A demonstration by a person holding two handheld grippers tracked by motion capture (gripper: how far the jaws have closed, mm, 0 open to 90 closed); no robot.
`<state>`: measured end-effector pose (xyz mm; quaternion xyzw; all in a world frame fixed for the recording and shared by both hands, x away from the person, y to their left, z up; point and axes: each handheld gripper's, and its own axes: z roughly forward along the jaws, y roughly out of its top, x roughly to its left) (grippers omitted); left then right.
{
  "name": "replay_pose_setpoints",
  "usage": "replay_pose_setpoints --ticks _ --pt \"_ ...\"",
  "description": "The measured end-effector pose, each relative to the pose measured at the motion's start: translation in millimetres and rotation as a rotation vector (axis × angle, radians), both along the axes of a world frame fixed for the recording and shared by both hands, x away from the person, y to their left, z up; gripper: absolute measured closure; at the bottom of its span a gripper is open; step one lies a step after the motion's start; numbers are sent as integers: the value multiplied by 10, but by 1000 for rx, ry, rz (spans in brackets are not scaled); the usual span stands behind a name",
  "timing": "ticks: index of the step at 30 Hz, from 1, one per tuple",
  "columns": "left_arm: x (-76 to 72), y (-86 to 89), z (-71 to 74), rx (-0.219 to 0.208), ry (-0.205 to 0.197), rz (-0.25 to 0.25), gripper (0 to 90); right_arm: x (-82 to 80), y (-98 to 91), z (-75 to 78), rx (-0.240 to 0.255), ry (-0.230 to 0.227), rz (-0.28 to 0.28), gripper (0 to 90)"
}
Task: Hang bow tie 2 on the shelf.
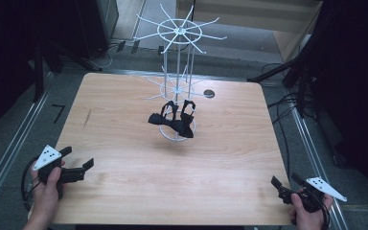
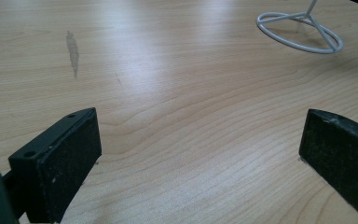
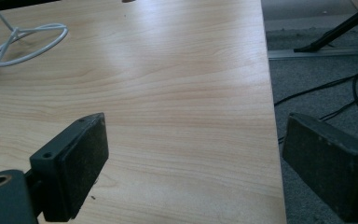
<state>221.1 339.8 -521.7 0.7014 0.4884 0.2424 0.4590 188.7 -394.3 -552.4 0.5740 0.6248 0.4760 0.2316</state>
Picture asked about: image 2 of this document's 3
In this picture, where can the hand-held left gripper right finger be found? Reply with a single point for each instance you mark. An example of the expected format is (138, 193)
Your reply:
(338, 158)

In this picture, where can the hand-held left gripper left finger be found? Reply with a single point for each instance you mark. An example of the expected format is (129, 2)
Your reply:
(65, 168)

